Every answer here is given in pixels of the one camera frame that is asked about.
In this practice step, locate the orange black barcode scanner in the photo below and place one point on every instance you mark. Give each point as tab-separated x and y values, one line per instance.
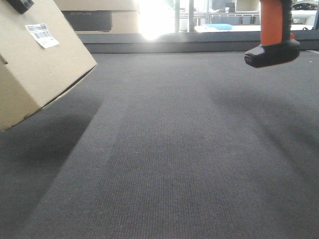
277	44

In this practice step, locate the blue tray in background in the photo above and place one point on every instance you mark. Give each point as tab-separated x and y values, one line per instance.
219	26

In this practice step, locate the black gripper finger package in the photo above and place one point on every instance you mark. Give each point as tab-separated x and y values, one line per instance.
21	6

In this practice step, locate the white barcode label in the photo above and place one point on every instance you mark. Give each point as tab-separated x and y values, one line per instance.
42	35

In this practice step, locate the brown cardboard package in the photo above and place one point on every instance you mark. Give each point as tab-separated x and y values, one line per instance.
32	77

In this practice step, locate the large printed cardboard box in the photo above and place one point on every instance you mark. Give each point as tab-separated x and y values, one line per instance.
110	16

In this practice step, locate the dark grey table mat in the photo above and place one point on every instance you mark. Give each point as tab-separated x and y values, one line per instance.
169	146

